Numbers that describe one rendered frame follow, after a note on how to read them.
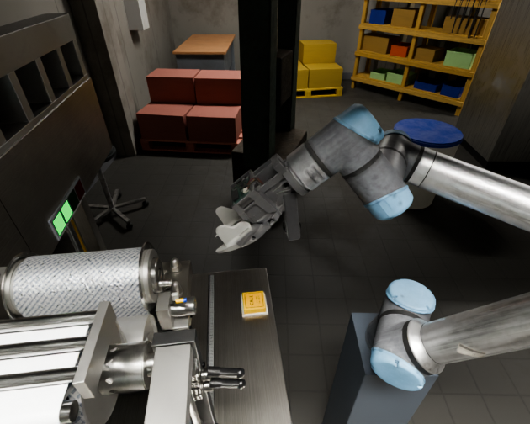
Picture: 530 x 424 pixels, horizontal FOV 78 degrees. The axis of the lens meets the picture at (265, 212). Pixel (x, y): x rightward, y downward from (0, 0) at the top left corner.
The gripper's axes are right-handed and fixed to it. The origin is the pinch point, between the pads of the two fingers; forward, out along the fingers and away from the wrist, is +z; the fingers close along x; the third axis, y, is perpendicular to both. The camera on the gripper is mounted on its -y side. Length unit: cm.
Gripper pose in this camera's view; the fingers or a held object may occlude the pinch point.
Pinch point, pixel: (224, 242)
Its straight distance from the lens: 65.5
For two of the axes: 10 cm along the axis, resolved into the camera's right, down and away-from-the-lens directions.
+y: -6.4, -5.6, -5.2
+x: 1.2, 6.0, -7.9
